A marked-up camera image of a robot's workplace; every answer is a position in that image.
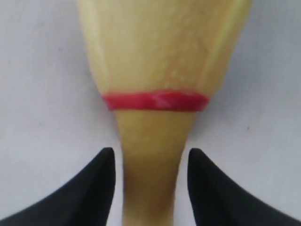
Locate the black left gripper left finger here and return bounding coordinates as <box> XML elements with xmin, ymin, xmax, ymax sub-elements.
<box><xmin>0</xmin><ymin>147</ymin><xmax>115</xmax><ymax>226</ymax></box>

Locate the whole rubber chicken facing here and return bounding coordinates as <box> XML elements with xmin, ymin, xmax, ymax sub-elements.
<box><xmin>78</xmin><ymin>0</ymin><xmax>252</xmax><ymax>226</ymax></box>

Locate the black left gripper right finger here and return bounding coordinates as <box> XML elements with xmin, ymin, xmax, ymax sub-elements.
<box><xmin>187</xmin><ymin>148</ymin><xmax>301</xmax><ymax>226</ymax></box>

